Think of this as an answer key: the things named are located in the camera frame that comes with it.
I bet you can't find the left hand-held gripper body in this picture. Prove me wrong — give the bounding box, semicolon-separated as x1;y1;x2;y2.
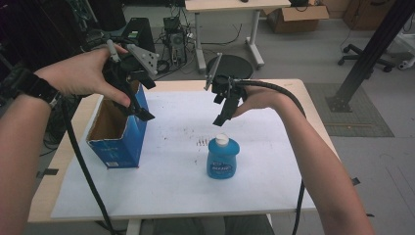
102;38;161;99

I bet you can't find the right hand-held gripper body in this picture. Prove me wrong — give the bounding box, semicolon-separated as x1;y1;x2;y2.
204;52;249;101

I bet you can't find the blue cardboard box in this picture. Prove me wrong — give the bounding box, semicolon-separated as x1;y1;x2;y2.
85;79;150;169

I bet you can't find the blue bottle with white cap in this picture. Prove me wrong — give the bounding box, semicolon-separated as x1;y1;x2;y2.
206;132;241;180

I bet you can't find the person's right hand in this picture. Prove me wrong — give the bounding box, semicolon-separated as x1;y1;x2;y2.
232;85;286;118

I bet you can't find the person's left hand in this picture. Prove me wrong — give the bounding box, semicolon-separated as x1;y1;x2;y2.
33;43;132;109

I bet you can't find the round black stool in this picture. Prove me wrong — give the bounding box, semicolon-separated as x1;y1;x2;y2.
206;54;254;81

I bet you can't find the black box with green label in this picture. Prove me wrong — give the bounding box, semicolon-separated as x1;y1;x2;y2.
120;17;157;54

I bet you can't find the black computer tower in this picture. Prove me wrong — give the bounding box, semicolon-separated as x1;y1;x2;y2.
161;16;190;66

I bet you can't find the dark equipment rack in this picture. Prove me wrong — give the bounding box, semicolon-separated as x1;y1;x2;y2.
65;0;127;35

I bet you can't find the white board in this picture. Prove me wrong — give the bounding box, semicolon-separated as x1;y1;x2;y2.
50;89;317;220

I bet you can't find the white desk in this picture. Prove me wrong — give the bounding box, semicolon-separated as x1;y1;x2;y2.
184;0;292;73

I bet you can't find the open brown cardboard box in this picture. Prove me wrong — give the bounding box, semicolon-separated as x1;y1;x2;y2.
261;4;331;34

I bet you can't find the light wooden table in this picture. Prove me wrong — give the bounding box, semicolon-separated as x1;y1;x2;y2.
27;77;341;235

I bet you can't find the grey floor mat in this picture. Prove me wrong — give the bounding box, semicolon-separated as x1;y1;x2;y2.
303;82;395;138

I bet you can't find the black office chair base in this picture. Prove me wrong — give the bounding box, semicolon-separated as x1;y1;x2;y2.
337;43;396;73

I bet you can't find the black metal stand beam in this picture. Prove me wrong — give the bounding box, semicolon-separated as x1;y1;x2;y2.
325;0;415;114

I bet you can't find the closed brown cardboard box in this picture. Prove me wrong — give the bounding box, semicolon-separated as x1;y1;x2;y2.
342;0;398;32

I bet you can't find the white device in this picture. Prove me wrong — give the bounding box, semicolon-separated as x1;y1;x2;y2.
396;58;415;71

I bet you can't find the black floor cable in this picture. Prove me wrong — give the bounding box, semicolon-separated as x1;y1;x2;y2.
200;23;245;47

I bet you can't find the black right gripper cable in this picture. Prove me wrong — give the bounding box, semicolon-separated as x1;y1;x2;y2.
234;79;308;235

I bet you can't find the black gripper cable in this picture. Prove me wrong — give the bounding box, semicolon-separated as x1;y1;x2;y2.
60;97;117;235
234;79;308;235

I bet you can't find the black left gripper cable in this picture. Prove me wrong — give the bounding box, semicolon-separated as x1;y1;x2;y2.
60;97;117;235

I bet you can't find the black wrist strap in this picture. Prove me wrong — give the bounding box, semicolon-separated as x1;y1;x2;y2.
0;64;63;110

